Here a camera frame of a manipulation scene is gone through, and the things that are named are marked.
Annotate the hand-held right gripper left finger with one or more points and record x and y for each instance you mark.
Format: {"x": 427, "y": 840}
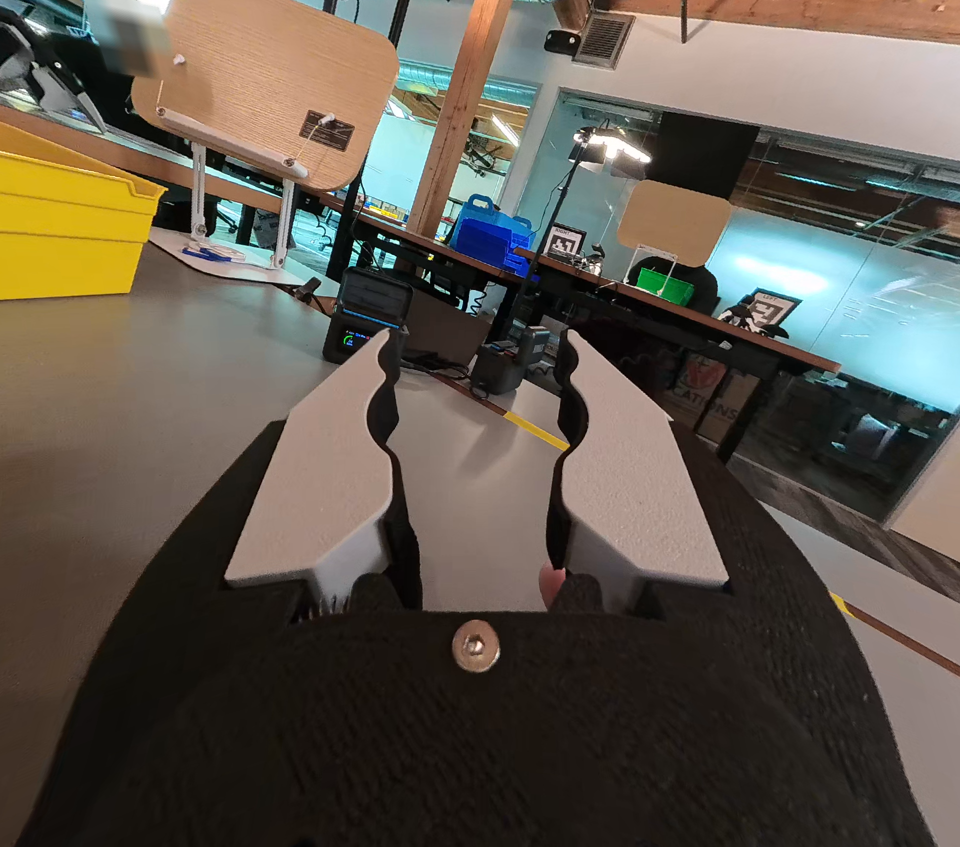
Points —
{"x": 330, "y": 464}

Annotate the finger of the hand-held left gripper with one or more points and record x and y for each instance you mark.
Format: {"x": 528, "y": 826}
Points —
{"x": 64, "y": 93}

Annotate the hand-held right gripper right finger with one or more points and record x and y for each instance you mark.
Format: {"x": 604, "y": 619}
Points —
{"x": 637, "y": 479}

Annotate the cardboard box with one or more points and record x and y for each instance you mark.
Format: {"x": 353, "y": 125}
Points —
{"x": 712, "y": 401}

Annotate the yellow tape strip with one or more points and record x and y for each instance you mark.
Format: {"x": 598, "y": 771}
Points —
{"x": 536, "y": 431}

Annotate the black label printer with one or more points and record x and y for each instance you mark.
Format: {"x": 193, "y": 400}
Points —
{"x": 367, "y": 322}

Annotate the yellow plastic bin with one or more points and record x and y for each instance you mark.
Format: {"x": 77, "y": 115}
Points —
{"x": 67, "y": 247}

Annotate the black battery charger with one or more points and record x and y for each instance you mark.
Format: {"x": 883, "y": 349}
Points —
{"x": 510, "y": 367}

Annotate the wooden top desk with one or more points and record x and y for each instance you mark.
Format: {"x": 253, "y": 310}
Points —
{"x": 750, "y": 337}

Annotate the green plastic bin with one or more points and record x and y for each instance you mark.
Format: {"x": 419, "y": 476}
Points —
{"x": 664, "y": 286}

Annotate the large wooden book stand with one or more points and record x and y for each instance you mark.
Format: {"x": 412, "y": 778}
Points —
{"x": 262, "y": 74}

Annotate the framed tag sign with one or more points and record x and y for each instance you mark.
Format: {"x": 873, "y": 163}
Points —
{"x": 772, "y": 309}

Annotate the blue and white item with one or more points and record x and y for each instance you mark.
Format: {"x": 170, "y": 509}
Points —
{"x": 214, "y": 253}

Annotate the small tag sign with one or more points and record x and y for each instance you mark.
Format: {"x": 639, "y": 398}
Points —
{"x": 564, "y": 242}

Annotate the blue plastic containers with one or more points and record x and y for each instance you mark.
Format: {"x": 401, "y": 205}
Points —
{"x": 487, "y": 236}

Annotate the studio light on stand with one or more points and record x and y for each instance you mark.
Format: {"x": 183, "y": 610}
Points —
{"x": 609, "y": 146}

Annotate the metal vent grille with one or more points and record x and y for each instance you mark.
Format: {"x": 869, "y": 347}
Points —
{"x": 604, "y": 39}

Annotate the black wall panel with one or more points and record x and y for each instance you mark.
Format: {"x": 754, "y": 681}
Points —
{"x": 705, "y": 153}

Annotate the wooden post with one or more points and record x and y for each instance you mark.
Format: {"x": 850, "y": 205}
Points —
{"x": 472, "y": 82}

